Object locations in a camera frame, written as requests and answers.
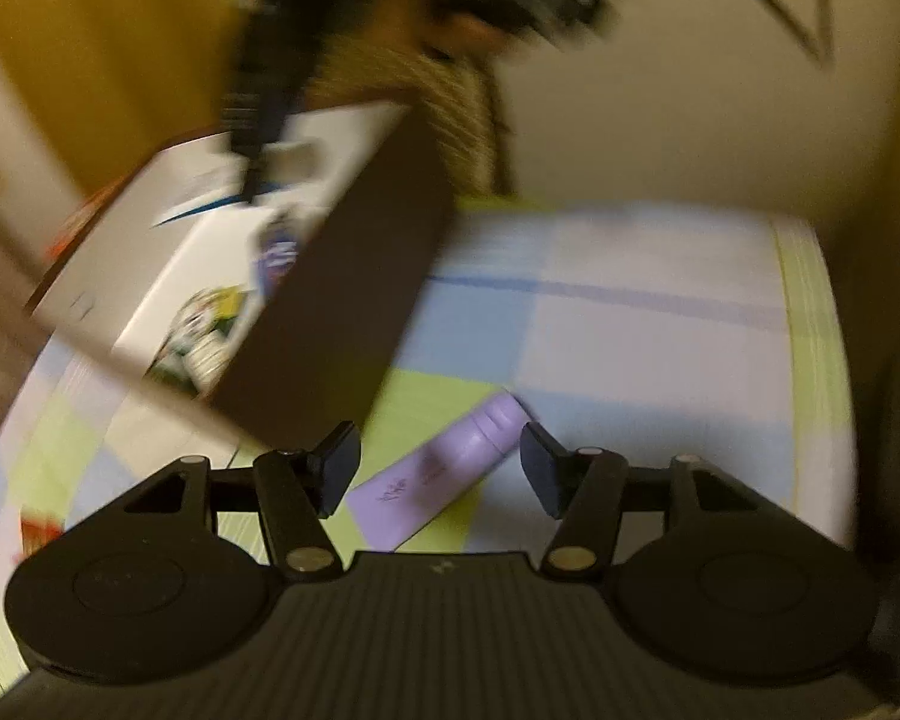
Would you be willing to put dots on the yellow wooden door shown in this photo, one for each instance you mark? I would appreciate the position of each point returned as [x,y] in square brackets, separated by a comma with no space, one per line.
[97,45]

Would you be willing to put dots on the shiny beige curtain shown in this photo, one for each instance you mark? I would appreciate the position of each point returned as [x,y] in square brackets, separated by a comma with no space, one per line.
[0,367]

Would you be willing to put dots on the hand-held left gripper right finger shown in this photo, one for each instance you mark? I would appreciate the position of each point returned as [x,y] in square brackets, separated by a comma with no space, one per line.
[541,465]

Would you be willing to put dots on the dark blue small packet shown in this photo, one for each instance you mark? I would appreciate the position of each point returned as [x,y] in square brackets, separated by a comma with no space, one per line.
[277,247]

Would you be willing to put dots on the desktop with checkered cloth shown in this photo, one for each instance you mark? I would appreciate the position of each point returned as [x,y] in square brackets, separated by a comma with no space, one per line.
[645,360]

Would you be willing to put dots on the green yellow printed carton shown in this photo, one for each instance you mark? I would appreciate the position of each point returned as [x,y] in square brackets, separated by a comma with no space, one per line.
[202,322]

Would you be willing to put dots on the small red item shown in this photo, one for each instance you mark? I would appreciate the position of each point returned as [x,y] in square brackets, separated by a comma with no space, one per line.
[41,536]

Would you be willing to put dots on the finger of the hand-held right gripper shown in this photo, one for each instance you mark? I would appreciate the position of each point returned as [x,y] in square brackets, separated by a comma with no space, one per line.
[270,90]

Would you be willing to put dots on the cardboard box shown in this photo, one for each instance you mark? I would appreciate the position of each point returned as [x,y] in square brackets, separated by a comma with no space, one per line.
[345,300]

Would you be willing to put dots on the purple tube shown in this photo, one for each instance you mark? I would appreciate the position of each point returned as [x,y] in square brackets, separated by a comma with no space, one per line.
[435,472]

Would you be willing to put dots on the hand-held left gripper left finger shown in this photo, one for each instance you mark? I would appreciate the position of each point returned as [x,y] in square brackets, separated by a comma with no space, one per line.
[339,465]

